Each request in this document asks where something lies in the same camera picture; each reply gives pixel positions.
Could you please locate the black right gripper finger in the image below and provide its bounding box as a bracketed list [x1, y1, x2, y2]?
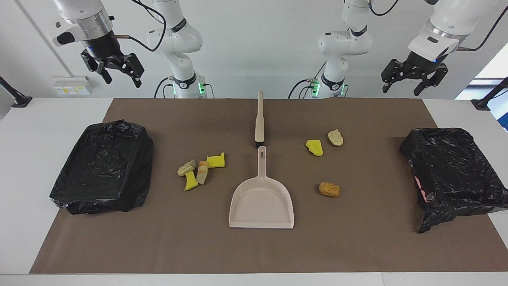
[81, 50, 113, 85]
[119, 53, 144, 88]

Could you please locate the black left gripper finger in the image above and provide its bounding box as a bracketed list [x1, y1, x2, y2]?
[382, 60, 413, 94]
[414, 66, 449, 97]

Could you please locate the yellow sponge chunk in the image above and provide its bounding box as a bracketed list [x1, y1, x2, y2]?
[305, 139, 324, 157]

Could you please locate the beige grey foam chunk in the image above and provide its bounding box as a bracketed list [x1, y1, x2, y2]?
[177, 160, 197, 177]

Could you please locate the notched yellow sponge piece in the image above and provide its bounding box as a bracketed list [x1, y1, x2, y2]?
[206, 153, 225, 169]

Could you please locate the orange white bread slice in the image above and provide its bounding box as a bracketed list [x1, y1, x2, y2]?
[196, 160, 209, 186]

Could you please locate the small yellow sponge piece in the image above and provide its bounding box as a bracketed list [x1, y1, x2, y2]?
[183, 172, 199, 191]

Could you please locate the brown bread roll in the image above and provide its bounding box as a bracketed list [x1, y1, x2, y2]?
[319, 182, 341, 197]

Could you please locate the beige brush with black bristles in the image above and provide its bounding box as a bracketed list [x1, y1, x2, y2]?
[255, 91, 265, 148]

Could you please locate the beige plastic dustpan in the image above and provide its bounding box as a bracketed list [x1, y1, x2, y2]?
[229, 146, 294, 229]

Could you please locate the pink bin with black bag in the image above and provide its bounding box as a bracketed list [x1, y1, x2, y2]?
[399, 128, 508, 234]

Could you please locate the black clamp stand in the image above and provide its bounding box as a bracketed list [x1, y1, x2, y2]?
[471, 77, 508, 111]
[0, 76, 33, 108]

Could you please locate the brown table mat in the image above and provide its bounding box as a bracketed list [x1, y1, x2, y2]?
[29, 98, 508, 274]

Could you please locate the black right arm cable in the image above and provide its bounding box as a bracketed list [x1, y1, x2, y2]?
[111, 0, 167, 52]

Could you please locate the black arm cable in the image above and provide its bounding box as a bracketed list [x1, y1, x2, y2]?
[111, 0, 167, 52]
[367, 0, 508, 52]

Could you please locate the black right base cable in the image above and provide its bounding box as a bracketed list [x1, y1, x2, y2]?
[154, 77, 215, 99]

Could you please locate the black base cable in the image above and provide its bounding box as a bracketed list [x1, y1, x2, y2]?
[154, 77, 215, 99]
[288, 62, 327, 99]

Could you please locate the white wall socket box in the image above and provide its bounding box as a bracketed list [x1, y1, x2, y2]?
[52, 76, 94, 96]

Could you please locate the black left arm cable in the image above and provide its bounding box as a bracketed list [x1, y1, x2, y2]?
[367, 0, 508, 52]

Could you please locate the black left base cable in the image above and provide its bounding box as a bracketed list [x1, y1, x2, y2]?
[288, 62, 327, 99]

